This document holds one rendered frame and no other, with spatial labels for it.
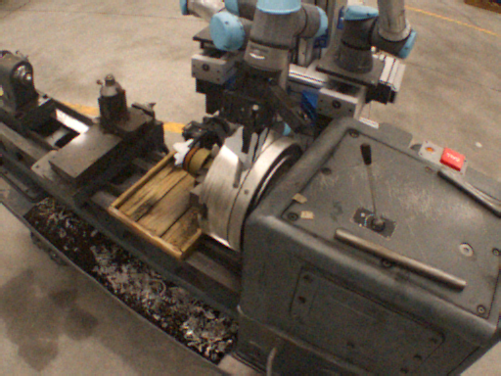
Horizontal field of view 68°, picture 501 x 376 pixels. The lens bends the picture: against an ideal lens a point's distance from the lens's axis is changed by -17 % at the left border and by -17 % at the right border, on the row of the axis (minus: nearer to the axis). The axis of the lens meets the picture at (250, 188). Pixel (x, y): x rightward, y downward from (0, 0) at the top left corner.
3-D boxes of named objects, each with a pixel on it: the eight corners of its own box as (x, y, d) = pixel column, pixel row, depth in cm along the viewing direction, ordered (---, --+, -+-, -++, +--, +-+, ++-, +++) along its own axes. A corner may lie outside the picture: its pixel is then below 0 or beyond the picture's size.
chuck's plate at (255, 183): (299, 199, 132) (309, 117, 108) (241, 276, 114) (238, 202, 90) (290, 194, 133) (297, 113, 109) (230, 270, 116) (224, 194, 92)
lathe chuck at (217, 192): (289, 194, 133) (297, 113, 109) (230, 270, 116) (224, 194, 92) (263, 181, 136) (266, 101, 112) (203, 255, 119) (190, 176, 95)
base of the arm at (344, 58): (338, 49, 156) (341, 27, 149) (376, 61, 152) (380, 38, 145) (328, 65, 147) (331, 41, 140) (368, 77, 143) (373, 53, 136)
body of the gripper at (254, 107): (237, 113, 88) (250, 57, 82) (274, 127, 85) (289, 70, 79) (215, 119, 82) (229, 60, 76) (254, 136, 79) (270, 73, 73)
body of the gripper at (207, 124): (181, 149, 129) (205, 129, 136) (204, 161, 125) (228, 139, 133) (179, 128, 123) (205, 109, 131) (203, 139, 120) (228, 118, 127)
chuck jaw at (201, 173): (238, 181, 111) (209, 205, 102) (235, 197, 114) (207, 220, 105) (203, 164, 114) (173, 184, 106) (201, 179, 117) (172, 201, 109)
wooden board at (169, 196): (250, 189, 143) (251, 180, 141) (181, 263, 121) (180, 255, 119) (179, 154, 154) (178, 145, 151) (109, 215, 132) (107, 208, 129)
